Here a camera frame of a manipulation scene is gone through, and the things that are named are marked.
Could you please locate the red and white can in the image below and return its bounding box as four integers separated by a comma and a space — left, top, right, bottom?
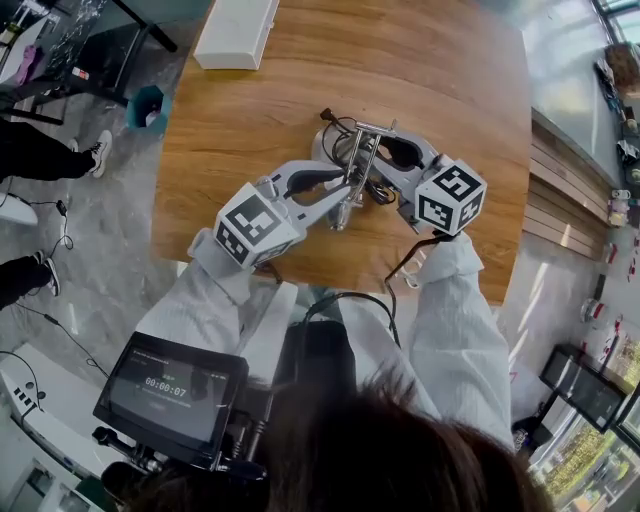
580, 297, 607, 324

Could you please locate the purple cloth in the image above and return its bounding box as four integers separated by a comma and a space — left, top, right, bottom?
16, 43, 47, 85

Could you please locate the person's right forearm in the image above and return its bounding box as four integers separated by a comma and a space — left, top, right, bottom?
405, 232, 517, 449

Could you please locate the wooden slat bench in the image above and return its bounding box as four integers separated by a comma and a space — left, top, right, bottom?
521, 107, 615, 261

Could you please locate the black floor cable with adapter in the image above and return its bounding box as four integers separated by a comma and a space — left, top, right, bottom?
0, 192, 111, 379

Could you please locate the black lamp power cord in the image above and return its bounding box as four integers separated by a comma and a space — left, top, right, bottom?
318, 107, 397, 206

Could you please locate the teal hexagonal bin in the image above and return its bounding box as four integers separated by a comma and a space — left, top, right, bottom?
124, 84, 174, 136

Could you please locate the white equipment cabinet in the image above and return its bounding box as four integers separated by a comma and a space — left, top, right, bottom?
0, 343, 132, 512

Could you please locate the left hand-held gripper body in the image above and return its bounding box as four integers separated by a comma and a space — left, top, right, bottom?
213, 166, 322, 270

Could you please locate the black chest pack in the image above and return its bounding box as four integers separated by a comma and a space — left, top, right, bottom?
272, 319, 357, 401

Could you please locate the white rectangular box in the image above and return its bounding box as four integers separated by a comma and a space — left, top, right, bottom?
193, 0, 281, 71

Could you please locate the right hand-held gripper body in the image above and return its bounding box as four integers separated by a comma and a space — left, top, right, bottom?
383, 153, 489, 237

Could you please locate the silver metal desk lamp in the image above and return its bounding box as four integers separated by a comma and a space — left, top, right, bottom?
312, 117, 401, 233

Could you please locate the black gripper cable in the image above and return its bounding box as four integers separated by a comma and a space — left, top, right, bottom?
299, 233, 454, 354

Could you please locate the black chest monitor screen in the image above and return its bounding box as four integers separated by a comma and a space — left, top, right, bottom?
92, 329, 251, 472

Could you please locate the person's left forearm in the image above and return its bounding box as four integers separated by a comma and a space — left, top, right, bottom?
133, 227, 281, 364

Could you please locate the black box with glass lid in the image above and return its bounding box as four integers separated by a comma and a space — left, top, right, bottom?
538, 343, 632, 435

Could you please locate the black desk frame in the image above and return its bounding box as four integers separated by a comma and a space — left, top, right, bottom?
0, 0, 180, 127

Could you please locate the wooden table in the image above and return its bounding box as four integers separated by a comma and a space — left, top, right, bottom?
149, 0, 533, 307

